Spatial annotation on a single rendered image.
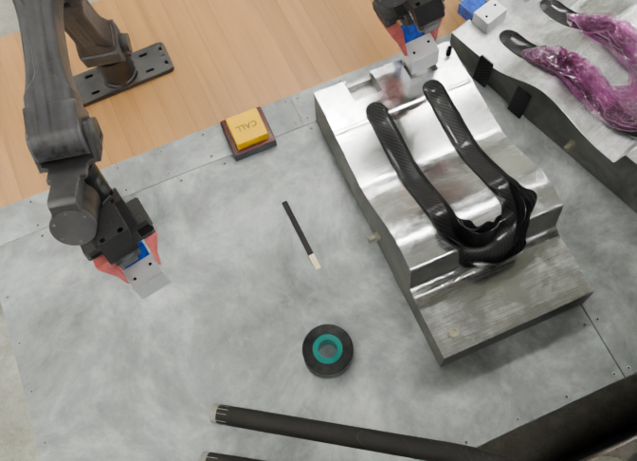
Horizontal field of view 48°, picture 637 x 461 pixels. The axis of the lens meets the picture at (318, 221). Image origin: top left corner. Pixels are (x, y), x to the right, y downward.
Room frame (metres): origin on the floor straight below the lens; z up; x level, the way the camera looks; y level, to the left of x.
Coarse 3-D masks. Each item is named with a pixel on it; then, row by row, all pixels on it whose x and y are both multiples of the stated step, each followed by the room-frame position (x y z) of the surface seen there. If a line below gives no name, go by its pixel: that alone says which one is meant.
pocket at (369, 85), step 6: (366, 78) 0.73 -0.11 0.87; (372, 78) 0.73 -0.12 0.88; (348, 84) 0.72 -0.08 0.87; (354, 84) 0.72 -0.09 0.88; (360, 84) 0.72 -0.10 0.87; (366, 84) 0.73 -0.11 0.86; (372, 84) 0.72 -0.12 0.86; (378, 84) 0.71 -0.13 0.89; (348, 90) 0.72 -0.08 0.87; (354, 90) 0.72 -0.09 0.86; (360, 90) 0.72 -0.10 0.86; (366, 90) 0.71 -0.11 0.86; (372, 90) 0.71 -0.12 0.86; (378, 90) 0.70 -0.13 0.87; (354, 96) 0.70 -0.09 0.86; (360, 96) 0.70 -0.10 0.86; (366, 96) 0.70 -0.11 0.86
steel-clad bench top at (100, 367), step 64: (384, 64) 0.81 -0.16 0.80; (512, 128) 0.64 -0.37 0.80; (128, 192) 0.60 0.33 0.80; (192, 192) 0.58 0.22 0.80; (256, 192) 0.57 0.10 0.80; (320, 192) 0.56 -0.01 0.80; (576, 192) 0.50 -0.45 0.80; (0, 256) 0.50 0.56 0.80; (64, 256) 0.49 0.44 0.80; (192, 256) 0.46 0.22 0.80; (256, 256) 0.45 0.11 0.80; (320, 256) 0.44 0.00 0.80; (384, 256) 0.42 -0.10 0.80; (576, 256) 0.38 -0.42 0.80; (64, 320) 0.37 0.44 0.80; (128, 320) 0.36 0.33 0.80; (192, 320) 0.35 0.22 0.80; (256, 320) 0.34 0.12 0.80; (320, 320) 0.33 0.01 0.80; (384, 320) 0.31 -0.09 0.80; (576, 320) 0.28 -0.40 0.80; (64, 384) 0.27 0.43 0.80; (128, 384) 0.26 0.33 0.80; (192, 384) 0.24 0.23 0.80; (256, 384) 0.23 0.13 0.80; (320, 384) 0.22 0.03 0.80; (384, 384) 0.21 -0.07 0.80; (448, 384) 0.20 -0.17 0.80; (512, 384) 0.19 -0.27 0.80; (576, 384) 0.18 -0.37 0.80; (64, 448) 0.17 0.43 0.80; (128, 448) 0.16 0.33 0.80; (192, 448) 0.15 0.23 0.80; (256, 448) 0.14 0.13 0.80; (320, 448) 0.12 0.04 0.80
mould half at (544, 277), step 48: (336, 96) 0.69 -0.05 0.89; (384, 96) 0.68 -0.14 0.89; (480, 96) 0.66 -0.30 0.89; (336, 144) 0.61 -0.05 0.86; (432, 144) 0.58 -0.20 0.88; (480, 144) 0.57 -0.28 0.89; (384, 192) 0.50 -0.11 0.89; (480, 192) 0.46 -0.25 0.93; (384, 240) 0.43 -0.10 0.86; (432, 240) 0.39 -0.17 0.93; (528, 240) 0.40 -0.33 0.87; (432, 288) 0.34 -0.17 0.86; (480, 288) 0.33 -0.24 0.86; (528, 288) 0.32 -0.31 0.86; (576, 288) 0.31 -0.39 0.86; (432, 336) 0.26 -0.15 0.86; (480, 336) 0.25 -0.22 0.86
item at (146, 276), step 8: (144, 248) 0.43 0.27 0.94; (144, 256) 0.42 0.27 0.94; (152, 256) 0.41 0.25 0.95; (136, 264) 0.40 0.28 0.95; (144, 264) 0.40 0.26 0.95; (152, 264) 0.40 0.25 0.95; (128, 272) 0.39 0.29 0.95; (136, 272) 0.39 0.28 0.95; (144, 272) 0.38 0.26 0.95; (152, 272) 0.38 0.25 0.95; (160, 272) 0.38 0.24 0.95; (128, 280) 0.38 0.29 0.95; (136, 280) 0.37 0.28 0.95; (144, 280) 0.37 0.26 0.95; (152, 280) 0.37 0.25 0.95; (160, 280) 0.38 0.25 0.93; (168, 280) 0.38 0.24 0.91; (136, 288) 0.36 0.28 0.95; (144, 288) 0.37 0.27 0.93; (152, 288) 0.37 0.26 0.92; (160, 288) 0.38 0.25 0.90; (144, 296) 0.36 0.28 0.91
